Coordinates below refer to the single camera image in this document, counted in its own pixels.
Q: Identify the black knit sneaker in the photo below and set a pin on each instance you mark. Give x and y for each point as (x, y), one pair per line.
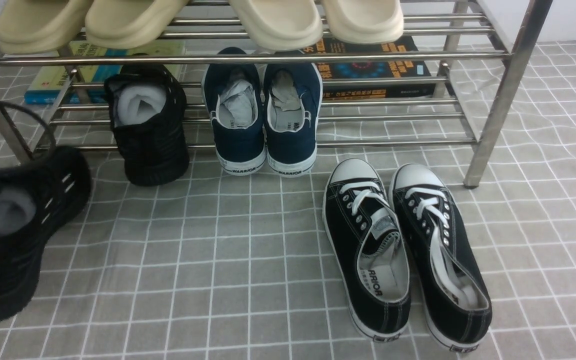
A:
(146, 109)
(36, 200)

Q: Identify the tan foam slipper far left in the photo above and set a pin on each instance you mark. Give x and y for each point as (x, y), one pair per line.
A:
(39, 26)

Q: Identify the green and blue book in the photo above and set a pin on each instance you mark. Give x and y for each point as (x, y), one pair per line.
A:
(48, 82)

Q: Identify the black canvas sneaker right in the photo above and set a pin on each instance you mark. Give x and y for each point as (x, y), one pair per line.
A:
(457, 305)

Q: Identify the black canvas sneaker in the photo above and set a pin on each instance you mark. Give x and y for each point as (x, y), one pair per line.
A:
(457, 305)
(367, 241)

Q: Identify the black canvas sneaker left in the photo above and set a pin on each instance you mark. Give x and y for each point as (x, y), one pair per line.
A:
(367, 241)

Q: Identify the navy canvas shoe right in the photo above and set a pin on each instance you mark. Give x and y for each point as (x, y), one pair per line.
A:
(293, 99)

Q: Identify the tan foam slipper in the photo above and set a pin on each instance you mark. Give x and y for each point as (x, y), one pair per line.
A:
(39, 26)
(128, 24)

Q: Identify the cream foam slipper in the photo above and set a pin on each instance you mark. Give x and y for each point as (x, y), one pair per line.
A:
(364, 21)
(280, 25)

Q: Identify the navy canvas shoe left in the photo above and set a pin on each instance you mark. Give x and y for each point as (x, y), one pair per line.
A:
(232, 97)

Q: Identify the navy canvas shoe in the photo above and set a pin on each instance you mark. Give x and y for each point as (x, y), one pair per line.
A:
(232, 97)
(293, 99)

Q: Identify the grey checked floor cloth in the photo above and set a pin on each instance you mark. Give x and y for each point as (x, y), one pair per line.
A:
(215, 267)

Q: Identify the black book orange text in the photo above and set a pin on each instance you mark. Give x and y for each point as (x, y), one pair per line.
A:
(371, 80)

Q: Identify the cream foam slipper right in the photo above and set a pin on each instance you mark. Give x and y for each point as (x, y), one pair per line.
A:
(364, 21)

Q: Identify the silver metal shoe rack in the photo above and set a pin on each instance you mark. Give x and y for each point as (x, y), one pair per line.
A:
(471, 35)

